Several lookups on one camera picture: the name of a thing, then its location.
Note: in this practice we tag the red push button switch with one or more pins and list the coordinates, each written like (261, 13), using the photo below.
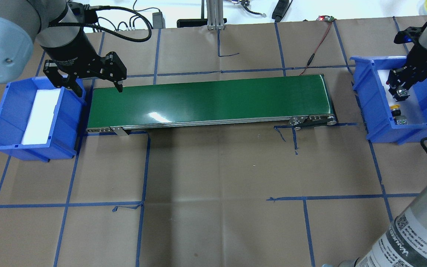
(400, 94)

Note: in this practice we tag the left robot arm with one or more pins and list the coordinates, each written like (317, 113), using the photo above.
(57, 26)

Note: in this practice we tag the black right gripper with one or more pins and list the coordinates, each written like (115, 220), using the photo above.
(420, 60)

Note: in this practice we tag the blue left plastic bin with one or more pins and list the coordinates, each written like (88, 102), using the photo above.
(15, 108)

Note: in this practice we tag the blue right plastic bin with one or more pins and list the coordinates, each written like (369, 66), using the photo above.
(389, 121)

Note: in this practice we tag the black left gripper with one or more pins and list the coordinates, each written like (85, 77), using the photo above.
(68, 49)

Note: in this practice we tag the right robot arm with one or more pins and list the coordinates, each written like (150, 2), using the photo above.
(348, 208)

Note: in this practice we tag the green conveyor belt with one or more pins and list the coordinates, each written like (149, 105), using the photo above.
(304, 101)

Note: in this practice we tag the white foam pad bin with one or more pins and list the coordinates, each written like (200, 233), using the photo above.
(41, 117)
(410, 107)

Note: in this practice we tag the blue plastic bin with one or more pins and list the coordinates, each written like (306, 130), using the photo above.
(389, 121)
(15, 108)

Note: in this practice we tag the aluminium frame post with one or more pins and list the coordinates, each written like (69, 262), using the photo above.
(215, 15)

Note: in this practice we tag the white foam pad left bin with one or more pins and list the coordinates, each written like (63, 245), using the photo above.
(41, 117)

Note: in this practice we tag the white foam pad right bin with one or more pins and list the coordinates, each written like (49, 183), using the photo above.
(410, 107)

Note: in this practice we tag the black power adapter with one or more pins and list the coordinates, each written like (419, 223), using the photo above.
(158, 20)

